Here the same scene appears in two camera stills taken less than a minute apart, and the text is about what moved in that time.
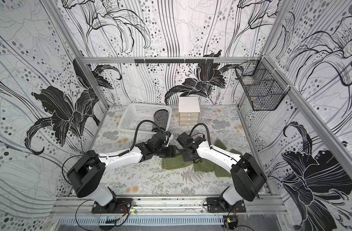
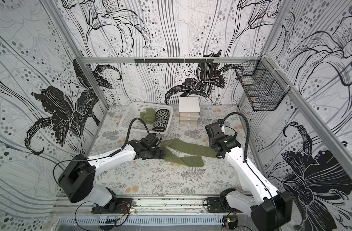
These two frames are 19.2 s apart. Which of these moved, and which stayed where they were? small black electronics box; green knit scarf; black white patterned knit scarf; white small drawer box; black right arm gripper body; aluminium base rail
Moved: black right arm gripper body; green knit scarf
Stayed: aluminium base rail; white small drawer box; small black electronics box; black white patterned knit scarf
